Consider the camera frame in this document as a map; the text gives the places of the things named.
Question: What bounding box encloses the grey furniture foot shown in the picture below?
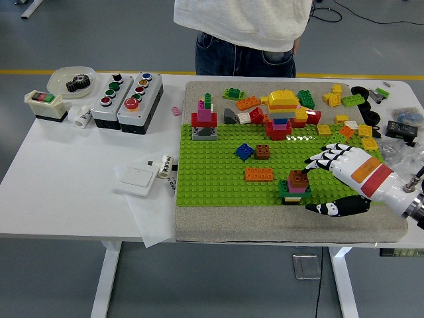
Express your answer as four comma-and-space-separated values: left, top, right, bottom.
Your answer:
20, 0, 44, 19

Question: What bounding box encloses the table control panel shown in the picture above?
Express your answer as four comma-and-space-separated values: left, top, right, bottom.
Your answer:
378, 248, 424, 258

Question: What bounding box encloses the white labelled tube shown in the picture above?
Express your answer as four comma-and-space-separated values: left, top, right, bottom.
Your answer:
158, 153, 175, 180

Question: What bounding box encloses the grey and green small tool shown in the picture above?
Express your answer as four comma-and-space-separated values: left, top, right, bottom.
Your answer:
368, 86, 391, 104

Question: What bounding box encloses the looped black floor cable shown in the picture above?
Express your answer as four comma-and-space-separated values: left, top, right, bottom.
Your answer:
310, 6, 343, 23

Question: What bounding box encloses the blue square brick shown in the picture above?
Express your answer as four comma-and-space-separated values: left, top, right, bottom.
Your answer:
235, 143, 256, 162

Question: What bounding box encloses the orange long brick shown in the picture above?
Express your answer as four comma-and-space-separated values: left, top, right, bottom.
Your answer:
244, 167, 276, 183
235, 95, 262, 111

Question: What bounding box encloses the dark green brick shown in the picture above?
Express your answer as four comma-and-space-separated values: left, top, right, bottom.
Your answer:
297, 89, 316, 110
278, 180, 313, 199

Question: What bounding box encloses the brown square brick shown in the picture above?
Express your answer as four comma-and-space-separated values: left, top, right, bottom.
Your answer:
255, 144, 272, 162
287, 169, 310, 188

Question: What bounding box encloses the orange flat brick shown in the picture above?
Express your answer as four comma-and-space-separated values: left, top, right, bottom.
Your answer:
269, 103, 299, 113

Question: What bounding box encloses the clear plastic bag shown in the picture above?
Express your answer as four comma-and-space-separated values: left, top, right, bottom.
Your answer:
377, 137, 424, 178

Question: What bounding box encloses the dark grey slope brick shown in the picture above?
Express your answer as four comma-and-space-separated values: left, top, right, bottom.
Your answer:
223, 108, 239, 125

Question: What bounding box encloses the lime green long brick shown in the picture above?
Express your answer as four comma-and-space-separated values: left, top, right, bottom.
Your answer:
323, 130, 347, 149

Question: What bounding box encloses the pink tall brick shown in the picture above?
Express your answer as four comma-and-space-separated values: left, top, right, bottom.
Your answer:
197, 99, 213, 123

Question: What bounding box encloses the white paper sheet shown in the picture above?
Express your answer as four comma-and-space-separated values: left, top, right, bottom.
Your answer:
112, 158, 177, 248

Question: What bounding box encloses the white wall switch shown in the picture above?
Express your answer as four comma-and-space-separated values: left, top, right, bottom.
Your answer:
113, 158, 160, 199

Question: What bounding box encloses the black hanging cable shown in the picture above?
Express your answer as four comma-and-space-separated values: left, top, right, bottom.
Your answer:
312, 246, 324, 318

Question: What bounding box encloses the white pipe fitting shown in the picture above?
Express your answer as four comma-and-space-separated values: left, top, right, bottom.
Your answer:
67, 105, 93, 129

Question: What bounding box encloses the pink square brick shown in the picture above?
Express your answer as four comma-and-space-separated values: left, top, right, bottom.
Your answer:
287, 181, 308, 194

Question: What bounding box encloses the red brick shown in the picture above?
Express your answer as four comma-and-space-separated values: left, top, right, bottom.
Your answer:
265, 119, 293, 142
290, 110, 323, 129
191, 112, 219, 129
248, 107, 266, 125

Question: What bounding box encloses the yellow domed brick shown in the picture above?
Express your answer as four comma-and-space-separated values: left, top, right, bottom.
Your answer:
268, 89, 303, 105

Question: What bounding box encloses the person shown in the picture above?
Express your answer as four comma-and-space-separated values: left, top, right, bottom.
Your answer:
173, 0, 313, 79

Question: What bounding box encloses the metal floor plate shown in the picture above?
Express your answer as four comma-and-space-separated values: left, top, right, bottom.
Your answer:
291, 254, 322, 281

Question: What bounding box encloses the grey five-button box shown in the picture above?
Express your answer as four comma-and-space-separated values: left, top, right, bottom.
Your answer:
117, 72, 164, 136

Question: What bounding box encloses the grey arch brick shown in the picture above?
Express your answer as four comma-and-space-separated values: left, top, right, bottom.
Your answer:
191, 126, 219, 142

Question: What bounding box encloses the black display module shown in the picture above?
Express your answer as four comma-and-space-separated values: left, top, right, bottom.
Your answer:
384, 119, 419, 140

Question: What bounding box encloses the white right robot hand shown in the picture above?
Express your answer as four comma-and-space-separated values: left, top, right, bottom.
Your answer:
304, 142, 421, 218

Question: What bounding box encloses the white table leg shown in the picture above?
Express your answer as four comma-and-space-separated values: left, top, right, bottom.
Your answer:
89, 240, 122, 318
329, 246, 360, 318

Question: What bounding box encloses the white plastic bowl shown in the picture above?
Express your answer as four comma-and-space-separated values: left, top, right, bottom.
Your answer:
46, 66, 98, 99

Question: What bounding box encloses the plastic bag with blue part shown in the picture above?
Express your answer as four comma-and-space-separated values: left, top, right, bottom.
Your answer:
392, 107, 424, 123

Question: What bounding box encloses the grey four-button box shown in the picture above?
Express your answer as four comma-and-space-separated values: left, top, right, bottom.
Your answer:
90, 72, 134, 131

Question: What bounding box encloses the grey-brown mat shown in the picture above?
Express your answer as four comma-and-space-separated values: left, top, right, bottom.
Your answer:
174, 81, 409, 244

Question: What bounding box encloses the black metal gear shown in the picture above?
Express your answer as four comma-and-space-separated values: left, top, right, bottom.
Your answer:
66, 74, 92, 93

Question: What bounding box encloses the green studded baseplate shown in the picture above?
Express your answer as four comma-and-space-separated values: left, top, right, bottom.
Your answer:
176, 123, 403, 207

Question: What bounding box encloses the cream switch box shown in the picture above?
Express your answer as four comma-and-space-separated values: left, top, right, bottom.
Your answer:
24, 89, 69, 123

